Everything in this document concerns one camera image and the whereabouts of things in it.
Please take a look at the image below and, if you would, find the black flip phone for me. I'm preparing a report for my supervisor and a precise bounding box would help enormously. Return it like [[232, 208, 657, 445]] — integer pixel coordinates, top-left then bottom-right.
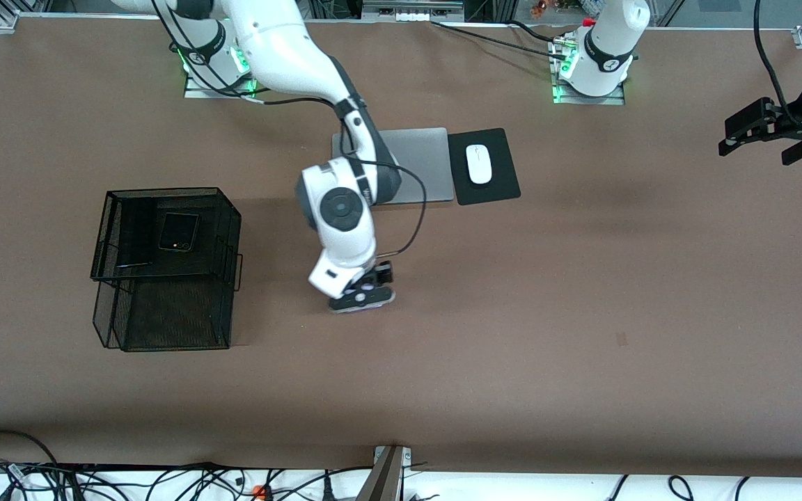
[[157, 212, 201, 252]]

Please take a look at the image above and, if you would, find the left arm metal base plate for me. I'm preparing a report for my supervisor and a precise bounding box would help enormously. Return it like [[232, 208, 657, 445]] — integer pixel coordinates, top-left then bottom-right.
[[551, 38, 626, 106]]

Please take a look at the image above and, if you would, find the grey camera mount pole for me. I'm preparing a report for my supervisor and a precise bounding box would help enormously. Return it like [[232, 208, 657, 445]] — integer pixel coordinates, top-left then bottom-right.
[[354, 445, 414, 501]]

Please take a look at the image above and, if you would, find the silver power strip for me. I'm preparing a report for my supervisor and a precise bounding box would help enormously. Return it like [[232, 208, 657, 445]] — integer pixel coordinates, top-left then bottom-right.
[[361, 0, 464, 23]]

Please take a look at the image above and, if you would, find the black wire mesh organizer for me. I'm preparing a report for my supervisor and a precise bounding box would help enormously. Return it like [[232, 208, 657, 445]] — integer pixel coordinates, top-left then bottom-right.
[[90, 186, 244, 352]]

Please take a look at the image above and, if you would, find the long black bar phone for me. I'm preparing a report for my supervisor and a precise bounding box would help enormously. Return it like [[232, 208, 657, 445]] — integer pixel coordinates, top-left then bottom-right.
[[117, 198, 157, 268]]

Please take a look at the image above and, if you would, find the white computer mouse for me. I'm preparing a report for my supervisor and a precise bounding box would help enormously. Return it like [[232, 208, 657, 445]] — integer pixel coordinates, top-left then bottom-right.
[[466, 144, 493, 185]]

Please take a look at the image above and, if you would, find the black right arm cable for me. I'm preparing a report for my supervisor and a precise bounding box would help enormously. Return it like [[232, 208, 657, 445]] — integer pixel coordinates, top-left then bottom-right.
[[152, 0, 428, 260]]

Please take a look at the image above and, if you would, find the silver laptop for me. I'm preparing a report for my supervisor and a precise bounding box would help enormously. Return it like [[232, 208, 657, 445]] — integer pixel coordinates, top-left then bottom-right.
[[331, 127, 456, 208]]

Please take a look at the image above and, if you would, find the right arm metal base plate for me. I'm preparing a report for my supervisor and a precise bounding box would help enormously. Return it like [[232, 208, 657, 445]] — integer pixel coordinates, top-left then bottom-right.
[[184, 42, 257, 100]]

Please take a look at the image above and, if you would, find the black mouse pad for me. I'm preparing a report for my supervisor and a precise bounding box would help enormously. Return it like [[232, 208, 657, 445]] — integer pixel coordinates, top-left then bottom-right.
[[447, 127, 521, 207]]

